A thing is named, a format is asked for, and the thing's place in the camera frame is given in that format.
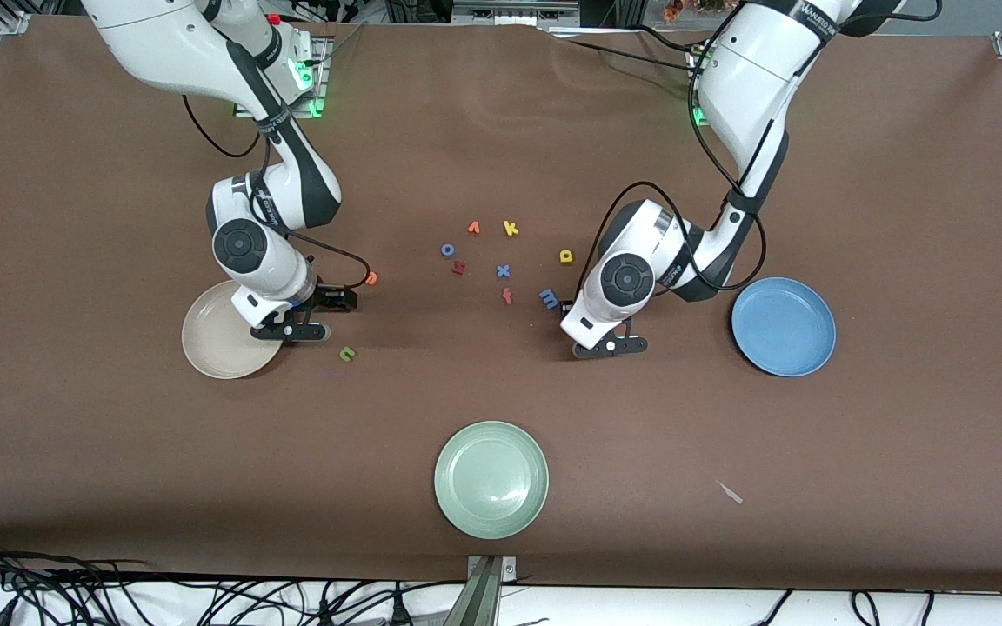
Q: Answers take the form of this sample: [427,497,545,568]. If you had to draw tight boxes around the beige brown plate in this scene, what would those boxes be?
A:
[182,279,288,380]

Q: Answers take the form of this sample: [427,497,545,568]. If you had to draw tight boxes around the pale green plate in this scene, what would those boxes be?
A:
[434,421,550,540]

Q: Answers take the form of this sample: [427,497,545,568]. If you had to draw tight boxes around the tangled black floor cables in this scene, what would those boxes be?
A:
[0,535,467,626]

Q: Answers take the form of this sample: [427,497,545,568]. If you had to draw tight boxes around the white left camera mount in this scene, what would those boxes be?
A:
[560,304,632,349]

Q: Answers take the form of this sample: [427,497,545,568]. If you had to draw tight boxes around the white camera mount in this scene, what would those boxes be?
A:
[230,285,295,330]
[560,304,632,349]

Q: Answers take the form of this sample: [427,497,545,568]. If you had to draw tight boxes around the grey metal camera post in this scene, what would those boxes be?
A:
[444,555,519,626]

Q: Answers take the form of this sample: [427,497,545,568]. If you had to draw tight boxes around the blue plate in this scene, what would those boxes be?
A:
[731,277,838,378]

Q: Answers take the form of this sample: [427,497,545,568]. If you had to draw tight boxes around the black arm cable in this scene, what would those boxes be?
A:
[572,87,767,307]
[181,91,373,292]

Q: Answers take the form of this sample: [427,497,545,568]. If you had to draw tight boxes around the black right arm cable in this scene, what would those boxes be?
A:
[181,91,373,292]

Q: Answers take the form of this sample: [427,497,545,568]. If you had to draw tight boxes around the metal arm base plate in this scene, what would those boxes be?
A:
[234,33,333,120]

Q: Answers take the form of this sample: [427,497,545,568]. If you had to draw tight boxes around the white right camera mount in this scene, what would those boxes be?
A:
[230,285,295,330]

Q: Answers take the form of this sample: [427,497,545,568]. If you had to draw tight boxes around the black table cable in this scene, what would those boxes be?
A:
[549,24,711,75]

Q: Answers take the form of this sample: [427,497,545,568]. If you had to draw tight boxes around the grey metal frame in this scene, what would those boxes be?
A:
[451,0,582,27]

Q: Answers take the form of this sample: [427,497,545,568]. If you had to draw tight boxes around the brown table cover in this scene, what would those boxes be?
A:
[0,13,1002,594]

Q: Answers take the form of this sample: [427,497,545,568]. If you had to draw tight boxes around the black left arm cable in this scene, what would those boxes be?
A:
[572,87,767,307]

